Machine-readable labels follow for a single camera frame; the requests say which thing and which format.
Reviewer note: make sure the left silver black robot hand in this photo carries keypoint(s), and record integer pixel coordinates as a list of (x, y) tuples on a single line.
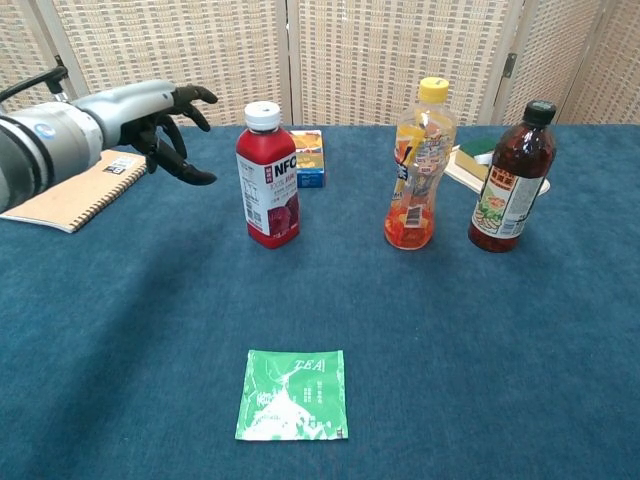
[(130, 110)]

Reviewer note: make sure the red juice bottle white cap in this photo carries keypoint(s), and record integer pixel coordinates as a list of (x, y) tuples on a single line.
[(267, 190)]

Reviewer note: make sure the dark tea bottle black cap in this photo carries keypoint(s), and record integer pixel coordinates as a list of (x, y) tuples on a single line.
[(515, 180)]

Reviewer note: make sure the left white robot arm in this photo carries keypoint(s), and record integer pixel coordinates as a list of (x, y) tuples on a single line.
[(40, 150)]

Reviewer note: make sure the woven folding screen panel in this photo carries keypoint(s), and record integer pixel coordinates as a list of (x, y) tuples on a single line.
[(540, 50), (175, 50), (20, 40), (360, 60), (615, 65)]

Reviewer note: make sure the black screen hinge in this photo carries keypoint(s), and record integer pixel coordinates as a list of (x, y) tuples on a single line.
[(509, 65), (61, 62)]

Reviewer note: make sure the kraft spiral notebook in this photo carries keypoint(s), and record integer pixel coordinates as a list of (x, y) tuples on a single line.
[(75, 200)]

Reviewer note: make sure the orange blue carton box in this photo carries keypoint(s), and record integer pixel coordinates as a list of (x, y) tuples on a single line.
[(312, 170)]

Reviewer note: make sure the blue felt table cover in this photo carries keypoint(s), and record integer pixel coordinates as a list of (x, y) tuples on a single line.
[(300, 290)]

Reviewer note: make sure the orange tea bottle yellow cap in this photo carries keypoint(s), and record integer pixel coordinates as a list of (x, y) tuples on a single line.
[(417, 190)]

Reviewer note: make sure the green tea sachet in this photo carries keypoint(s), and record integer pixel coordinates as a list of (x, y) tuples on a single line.
[(292, 400)]

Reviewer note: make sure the white plastic tray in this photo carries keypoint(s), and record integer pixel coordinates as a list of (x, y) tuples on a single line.
[(457, 172)]

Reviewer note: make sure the green yellow sponge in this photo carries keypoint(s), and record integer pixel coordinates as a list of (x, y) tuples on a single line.
[(475, 150)]

